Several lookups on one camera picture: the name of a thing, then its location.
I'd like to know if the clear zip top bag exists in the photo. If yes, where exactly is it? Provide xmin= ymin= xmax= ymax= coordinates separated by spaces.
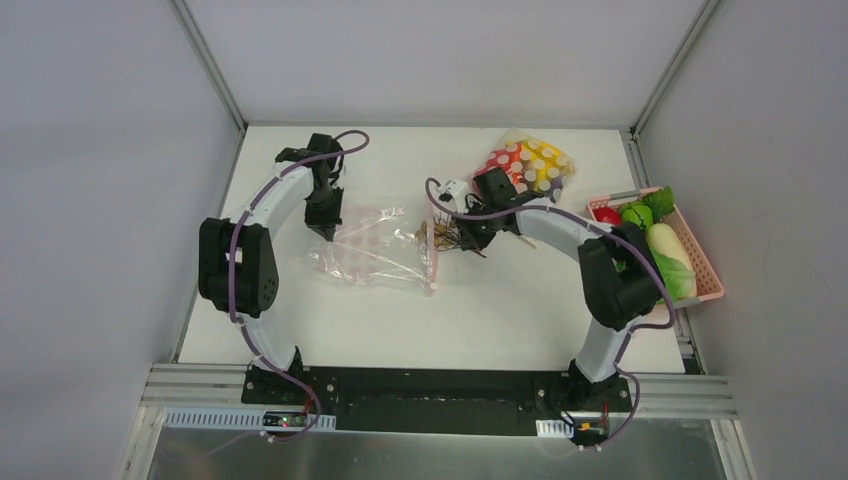
xmin=307 ymin=198 xmax=438 ymax=297

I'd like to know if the green fake cabbage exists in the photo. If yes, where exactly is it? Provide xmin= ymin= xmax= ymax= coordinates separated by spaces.
xmin=650 ymin=248 xmax=697 ymax=302

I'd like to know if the aluminium frame front rail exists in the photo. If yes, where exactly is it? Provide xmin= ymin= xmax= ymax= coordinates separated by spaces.
xmin=140 ymin=363 xmax=247 ymax=408

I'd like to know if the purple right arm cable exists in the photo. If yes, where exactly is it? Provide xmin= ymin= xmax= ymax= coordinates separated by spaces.
xmin=424 ymin=176 xmax=678 ymax=453

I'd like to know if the green fake lettuce leaf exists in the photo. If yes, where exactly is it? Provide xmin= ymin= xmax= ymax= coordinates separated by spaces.
xmin=640 ymin=186 xmax=675 ymax=223

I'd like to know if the red fake pomegranate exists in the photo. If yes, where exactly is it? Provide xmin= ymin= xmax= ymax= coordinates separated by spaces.
xmin=592 ymin=206 xmax=622 ymax=226

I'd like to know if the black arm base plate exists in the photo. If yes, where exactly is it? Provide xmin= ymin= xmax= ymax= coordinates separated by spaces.
xmin=241 ymin=366 xmax=632 ymax=437

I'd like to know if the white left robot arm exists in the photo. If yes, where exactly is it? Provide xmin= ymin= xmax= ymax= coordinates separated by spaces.
xmin=198 ymin=133 xmax=345 ymax=405

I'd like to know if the brown fake longan bunch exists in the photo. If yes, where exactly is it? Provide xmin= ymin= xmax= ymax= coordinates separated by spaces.
xmin=415 ymin=214 xmax=460 ymax=252

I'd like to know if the green fake watermelon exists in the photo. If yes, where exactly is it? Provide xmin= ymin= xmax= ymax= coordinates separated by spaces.
xmin=618 ymin=201 xmax=655 ymax=231

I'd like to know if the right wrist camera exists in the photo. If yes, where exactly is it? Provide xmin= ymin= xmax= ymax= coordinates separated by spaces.
xmin=437 ymin=179 xmax=469 ymax=206

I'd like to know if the pink plastic basket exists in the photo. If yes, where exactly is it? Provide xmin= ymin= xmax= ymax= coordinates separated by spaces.
xmin=586 ymin=187 xmax=725 ymax=309

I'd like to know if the white fake radish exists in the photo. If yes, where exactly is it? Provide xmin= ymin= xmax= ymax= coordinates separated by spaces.
xmin=646 ymin=223 xmax=695 ymax=272

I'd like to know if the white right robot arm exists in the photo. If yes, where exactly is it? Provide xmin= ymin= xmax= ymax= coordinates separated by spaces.
xmin=437 ymin=168 xmax=670 ymax=410

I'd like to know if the aluminium frame corner post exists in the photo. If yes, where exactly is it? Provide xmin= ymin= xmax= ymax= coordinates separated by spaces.
xmin=169 ymin=0 xmax=248 ymax=137

